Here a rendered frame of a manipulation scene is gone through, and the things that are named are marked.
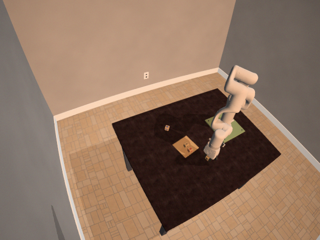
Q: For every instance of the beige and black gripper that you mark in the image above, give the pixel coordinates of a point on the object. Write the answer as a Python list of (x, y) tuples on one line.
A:
[(211, 152)]

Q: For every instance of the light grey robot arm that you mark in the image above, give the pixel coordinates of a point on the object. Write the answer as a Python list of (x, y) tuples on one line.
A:
[(240, 97)]

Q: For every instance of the orange flat mat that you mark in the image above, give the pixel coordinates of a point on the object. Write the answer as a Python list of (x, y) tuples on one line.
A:
[(179, 146)]

